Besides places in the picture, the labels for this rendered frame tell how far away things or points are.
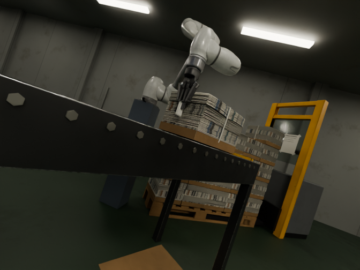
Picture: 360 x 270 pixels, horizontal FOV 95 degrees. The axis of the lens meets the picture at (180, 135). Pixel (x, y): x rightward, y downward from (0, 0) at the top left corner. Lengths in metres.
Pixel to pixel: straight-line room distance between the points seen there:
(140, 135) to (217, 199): 1.74
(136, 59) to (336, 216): 6.42
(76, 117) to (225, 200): 1.94
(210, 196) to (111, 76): 4.59
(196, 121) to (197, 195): 1.22
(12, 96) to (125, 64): 5.27
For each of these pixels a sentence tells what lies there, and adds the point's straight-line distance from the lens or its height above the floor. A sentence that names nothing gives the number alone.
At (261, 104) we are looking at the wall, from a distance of 4.74.
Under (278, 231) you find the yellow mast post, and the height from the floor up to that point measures 0.07.
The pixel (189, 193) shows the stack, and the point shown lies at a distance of 1.83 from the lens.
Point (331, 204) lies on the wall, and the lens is 5.40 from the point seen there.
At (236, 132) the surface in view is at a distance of 1.01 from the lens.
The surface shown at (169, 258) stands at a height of 0.00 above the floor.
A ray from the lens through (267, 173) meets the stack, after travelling 2.46.
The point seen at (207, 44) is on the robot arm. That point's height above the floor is 1.25.
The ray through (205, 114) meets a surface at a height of 0.93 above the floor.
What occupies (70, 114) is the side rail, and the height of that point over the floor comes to 0.78.
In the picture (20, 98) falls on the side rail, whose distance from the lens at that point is 0.31.
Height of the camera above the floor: 0.80
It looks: 1 degrees up
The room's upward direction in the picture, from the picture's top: 19 degrees clockwise
